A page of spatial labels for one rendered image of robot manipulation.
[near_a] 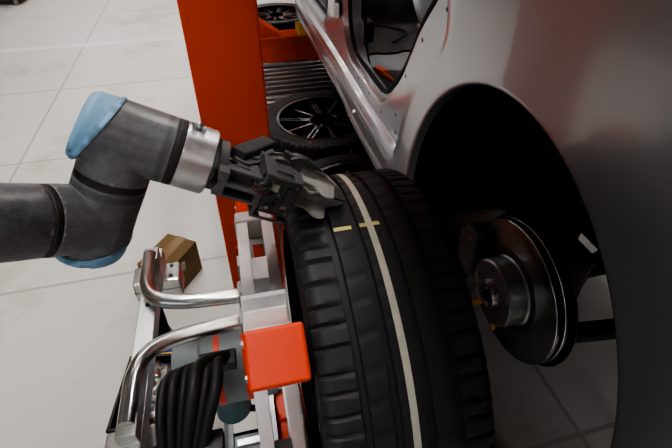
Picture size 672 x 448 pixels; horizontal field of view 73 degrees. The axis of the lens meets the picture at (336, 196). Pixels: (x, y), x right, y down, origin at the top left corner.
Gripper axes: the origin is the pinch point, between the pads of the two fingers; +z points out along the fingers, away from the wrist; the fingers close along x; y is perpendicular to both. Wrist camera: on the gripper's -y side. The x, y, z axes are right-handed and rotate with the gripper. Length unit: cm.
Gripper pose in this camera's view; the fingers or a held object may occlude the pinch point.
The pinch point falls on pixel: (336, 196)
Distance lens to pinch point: 72.7
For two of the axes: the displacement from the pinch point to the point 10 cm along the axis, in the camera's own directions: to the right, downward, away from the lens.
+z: 8.7, 2.8, 4.1
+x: 4.5, -8.1, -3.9
